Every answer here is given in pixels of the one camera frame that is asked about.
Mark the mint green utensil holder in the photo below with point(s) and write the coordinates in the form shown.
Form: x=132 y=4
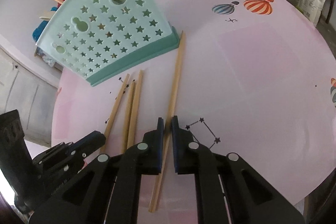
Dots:
x=98 y=39

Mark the blue plastic bag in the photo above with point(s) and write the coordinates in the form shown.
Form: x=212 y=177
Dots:
x=45 y=19

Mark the white door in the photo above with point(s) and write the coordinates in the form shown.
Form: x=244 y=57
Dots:
x=32 y=97

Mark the wooden chopstick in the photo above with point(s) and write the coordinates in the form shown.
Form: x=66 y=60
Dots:
x=134 y=110
x=127 y=117
x=167 y=130
x=113 y=113

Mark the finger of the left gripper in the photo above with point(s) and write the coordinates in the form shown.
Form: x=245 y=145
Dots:
x=88 y=144

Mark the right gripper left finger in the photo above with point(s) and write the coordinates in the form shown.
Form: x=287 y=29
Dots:
x=107 y=189

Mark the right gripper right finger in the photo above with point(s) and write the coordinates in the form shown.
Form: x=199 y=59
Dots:
x=228 y=189

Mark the pink balloon tablecloth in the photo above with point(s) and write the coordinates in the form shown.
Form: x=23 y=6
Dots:
x=257 y=85

